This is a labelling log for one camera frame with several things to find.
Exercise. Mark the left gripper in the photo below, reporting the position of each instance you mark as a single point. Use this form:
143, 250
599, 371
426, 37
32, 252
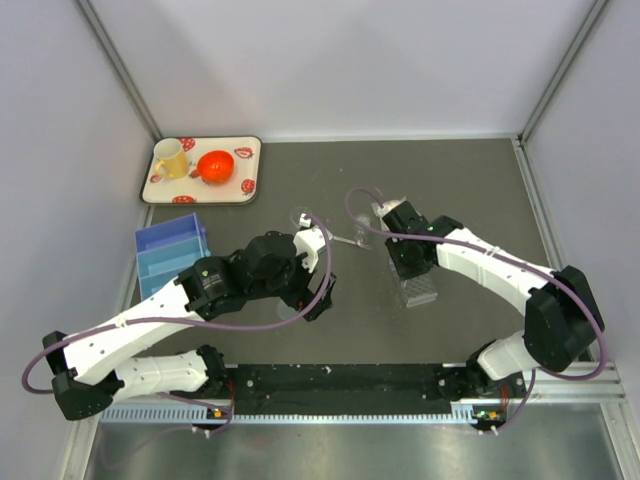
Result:
325, 300

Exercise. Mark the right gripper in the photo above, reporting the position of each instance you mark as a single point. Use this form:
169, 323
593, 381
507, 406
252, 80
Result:
404, 271

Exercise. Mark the clear test tube rack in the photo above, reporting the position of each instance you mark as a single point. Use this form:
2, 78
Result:
415, 284

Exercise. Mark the small glass bottle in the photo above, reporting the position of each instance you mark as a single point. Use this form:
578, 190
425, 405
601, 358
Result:
361, 236

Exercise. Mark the glass beaker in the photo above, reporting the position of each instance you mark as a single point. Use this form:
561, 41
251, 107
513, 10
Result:
297, 213

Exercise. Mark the blue plastic organizer box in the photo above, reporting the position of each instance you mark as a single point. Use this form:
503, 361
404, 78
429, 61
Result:
165, 249

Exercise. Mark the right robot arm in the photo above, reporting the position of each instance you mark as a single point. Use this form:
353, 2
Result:
561, 316

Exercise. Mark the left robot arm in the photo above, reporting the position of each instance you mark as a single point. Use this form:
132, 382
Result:
95, 369

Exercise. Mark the strawberry pattern tray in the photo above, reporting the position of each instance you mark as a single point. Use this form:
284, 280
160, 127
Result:
192, 189

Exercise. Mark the orange bowl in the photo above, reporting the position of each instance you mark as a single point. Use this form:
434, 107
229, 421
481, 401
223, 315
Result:
216, 167

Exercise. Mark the yellow mug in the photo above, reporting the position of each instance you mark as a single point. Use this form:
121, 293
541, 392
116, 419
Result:
170, 158

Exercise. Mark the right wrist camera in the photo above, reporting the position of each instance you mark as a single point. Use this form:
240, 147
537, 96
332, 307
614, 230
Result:
387, 206

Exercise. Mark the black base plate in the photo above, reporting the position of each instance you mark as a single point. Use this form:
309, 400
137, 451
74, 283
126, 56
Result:
347, 389

